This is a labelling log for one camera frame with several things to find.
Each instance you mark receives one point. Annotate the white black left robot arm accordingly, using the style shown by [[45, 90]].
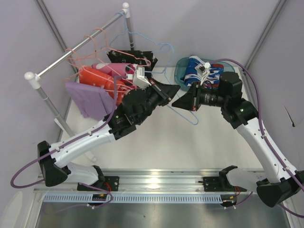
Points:
[[56, 159]]

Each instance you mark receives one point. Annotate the purple trousers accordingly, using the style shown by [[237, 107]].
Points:
[[92, 102]]

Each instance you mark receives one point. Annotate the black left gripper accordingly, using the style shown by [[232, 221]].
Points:
[[161, 92]]

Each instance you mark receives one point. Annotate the metal clothes rack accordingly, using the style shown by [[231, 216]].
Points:
[[33, 78]]

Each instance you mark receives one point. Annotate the pink hanger of black trousers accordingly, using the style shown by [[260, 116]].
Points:
[[107, 47]]

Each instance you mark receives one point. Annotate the black white trousers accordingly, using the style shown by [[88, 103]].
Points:
[[129, 58]]

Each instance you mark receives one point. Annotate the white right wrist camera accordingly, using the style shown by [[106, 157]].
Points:
[[203, 71]]

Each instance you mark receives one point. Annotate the white slotted cable duct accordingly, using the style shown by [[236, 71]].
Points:
[[133, 198]]

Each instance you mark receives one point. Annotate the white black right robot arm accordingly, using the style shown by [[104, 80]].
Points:
[[282, 180]]

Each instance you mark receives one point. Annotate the light blue wire hanger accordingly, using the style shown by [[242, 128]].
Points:
[[170, 80]]

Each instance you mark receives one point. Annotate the pink patterned trousers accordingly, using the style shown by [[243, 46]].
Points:
[[115, 69]]

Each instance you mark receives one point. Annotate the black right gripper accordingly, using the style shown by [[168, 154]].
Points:
[[194, 97]]

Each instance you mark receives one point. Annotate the blue white patterned trousers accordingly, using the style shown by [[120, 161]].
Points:
[[191, 76]]

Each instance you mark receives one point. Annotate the aluminium mounting rail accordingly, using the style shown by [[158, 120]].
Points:
[[160, 180]]

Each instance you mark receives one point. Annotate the pink hanger of orange trousers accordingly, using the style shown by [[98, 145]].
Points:
[[76, 62]]

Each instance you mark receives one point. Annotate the teal plastic basin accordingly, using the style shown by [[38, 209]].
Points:
[[181, 65]]

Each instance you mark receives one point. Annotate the orange trousers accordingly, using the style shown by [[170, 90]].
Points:
[[92, 77]]

